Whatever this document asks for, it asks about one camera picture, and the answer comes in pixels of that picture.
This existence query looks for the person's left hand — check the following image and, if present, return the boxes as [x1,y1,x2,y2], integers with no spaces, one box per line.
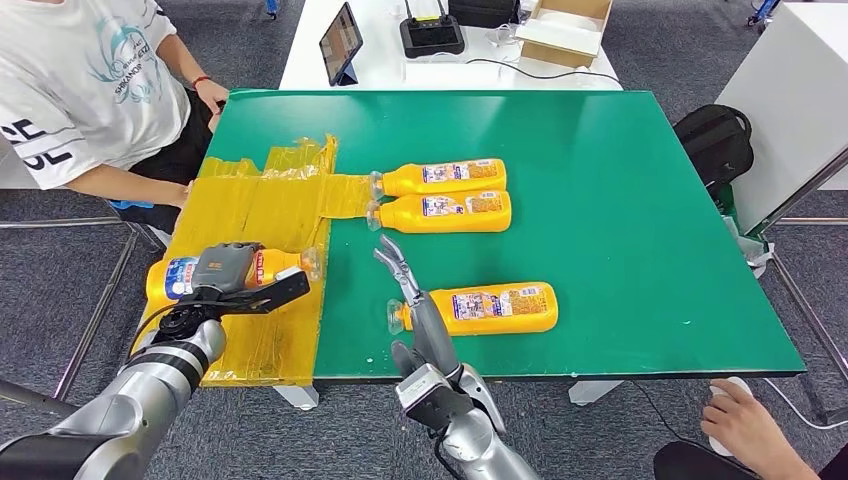
[195,78,231,132]

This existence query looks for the person's right hand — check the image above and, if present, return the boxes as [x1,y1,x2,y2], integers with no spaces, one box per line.
[165,180,195,210]

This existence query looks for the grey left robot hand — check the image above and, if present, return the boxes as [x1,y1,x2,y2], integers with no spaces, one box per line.
[187,241,266,299]

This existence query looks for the person's hand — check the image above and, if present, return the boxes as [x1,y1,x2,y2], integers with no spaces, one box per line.
[700,394,823,480]

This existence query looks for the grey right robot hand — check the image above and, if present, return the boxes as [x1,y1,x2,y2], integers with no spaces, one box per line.
[372,234,463,380]

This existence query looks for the white handheld controller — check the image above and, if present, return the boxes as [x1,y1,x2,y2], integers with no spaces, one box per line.
[707,376,755,458]

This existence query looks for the orange detergent bottle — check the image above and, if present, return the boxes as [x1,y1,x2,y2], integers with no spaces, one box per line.
[366,190,513,234]
[368,158,508,201]
[386,282,560,337]
[144,247,325,313]

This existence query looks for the person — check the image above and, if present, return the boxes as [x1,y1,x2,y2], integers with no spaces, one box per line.
[0,0,231,234]
[652,377,848,480]

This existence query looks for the yellow taped board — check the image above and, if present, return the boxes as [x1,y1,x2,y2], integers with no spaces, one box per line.
[129,134,376,389]

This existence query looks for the black tablet on stand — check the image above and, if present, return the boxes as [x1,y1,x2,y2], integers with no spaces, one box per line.
[318,1,365,87]

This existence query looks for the white desk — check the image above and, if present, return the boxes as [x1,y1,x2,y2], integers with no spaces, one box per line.
[278,0,625,91]

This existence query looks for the white plastic bag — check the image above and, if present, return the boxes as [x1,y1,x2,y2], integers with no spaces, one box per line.
[722,213,775,278]

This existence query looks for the green top table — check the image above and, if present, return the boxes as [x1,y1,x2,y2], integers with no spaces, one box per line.
[198,87,808,412]

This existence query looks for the black router with antennas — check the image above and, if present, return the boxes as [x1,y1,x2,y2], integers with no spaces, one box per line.
[399,0,466,60]

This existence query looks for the white table, metal legs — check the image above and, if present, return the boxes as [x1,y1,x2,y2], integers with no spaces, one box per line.
[714,1,848,425]
[0,135,167,425]

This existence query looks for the black bag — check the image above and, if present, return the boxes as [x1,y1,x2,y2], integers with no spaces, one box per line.
[448,0,520,29]

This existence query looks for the black backpack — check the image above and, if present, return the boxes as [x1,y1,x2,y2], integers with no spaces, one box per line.
[673,104,756,199]

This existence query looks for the cardboard box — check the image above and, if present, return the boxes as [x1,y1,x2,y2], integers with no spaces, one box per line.
[515,0,614,69]

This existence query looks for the white foam sheet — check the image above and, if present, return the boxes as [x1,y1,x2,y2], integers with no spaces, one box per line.
[515,9,604,58]

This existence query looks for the white floor cable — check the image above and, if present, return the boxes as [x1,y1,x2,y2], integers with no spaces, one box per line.
[761,377,848,432]

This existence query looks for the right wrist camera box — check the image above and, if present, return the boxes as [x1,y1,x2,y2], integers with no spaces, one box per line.
[395,362,475,432]

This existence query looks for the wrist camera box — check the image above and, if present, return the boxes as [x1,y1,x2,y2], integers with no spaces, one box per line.
[395,362,475,432]
[198,268,312,317]

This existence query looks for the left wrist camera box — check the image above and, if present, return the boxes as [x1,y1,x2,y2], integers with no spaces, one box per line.
[198,268,312,317]

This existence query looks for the black floor cable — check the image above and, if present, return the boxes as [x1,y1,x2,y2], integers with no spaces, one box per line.
[625,380,710,452]

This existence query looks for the white cable bundle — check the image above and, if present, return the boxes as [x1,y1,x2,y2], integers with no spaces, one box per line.
[486,23,521,49]

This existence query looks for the blue wheeled frame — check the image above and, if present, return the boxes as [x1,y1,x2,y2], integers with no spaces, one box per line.
[745,0,783,29]

